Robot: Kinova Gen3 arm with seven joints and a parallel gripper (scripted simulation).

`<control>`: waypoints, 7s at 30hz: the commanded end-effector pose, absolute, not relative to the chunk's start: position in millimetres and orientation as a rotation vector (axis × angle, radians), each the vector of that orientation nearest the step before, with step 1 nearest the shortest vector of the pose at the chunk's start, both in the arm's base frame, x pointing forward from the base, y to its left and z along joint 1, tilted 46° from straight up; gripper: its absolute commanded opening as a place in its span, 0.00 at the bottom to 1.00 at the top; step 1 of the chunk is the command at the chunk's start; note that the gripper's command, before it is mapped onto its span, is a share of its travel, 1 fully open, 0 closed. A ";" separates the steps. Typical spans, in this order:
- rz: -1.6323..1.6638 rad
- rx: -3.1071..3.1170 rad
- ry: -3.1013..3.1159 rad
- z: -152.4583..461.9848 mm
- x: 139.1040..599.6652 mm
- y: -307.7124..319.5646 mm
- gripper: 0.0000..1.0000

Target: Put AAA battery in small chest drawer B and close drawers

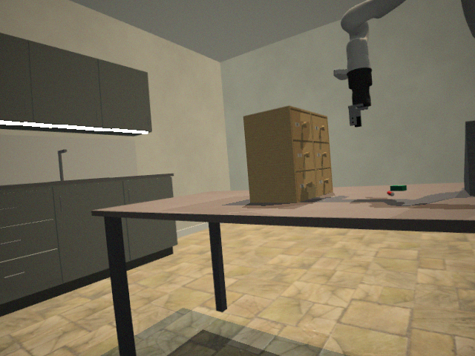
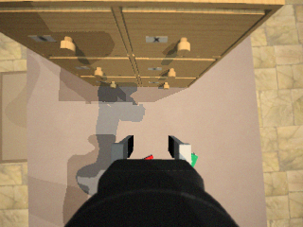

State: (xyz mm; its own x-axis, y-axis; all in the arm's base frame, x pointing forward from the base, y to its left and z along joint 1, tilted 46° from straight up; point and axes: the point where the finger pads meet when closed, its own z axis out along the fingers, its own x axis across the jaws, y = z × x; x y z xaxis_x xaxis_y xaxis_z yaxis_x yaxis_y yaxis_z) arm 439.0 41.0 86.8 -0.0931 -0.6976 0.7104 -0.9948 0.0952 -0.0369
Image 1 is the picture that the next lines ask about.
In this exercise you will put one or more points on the wooden drawer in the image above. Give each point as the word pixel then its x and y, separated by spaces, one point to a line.
pixel 301 125
pixel 322 154
pixel 319 128
pixel 324 181
pixel 304 181
pixel 302 156

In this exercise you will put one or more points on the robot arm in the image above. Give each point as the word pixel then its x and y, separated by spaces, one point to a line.
pixel 352 21

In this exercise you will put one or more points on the small brown wooden chest of drawers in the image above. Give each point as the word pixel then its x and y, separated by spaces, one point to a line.
pixel 270 155

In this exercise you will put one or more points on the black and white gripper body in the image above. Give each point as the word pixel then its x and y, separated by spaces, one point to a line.
pixel 359 78

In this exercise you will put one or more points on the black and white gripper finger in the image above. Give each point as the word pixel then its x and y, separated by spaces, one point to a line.
pixel 358 112
pixel 352 113

